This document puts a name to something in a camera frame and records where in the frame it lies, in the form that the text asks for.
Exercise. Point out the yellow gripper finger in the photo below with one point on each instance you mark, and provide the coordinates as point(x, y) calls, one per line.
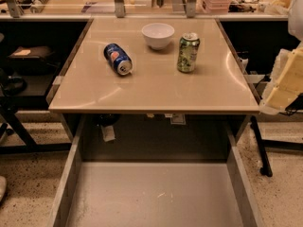
point(286, 82)

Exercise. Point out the green soda can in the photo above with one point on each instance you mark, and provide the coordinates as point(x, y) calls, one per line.
point(188, 50)

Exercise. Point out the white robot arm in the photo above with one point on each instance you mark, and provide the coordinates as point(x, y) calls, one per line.
point(295, 21)

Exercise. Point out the blue pepsi can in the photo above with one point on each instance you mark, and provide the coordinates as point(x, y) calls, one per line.
point(118, 59)

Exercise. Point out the open grey top drawer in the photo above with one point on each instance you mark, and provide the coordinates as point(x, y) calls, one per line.
point(155, 174)

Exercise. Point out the black table leg stand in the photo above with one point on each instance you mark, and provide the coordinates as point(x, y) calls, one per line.
point(263, 144)

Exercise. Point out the white ceramic bowl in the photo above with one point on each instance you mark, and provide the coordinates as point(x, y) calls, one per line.
point(157, 35)

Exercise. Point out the white paper tag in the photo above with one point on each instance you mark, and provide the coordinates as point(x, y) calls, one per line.
point(108, 133)

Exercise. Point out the black bag on shelf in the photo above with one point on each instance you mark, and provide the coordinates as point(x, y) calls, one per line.
point(32, 61)

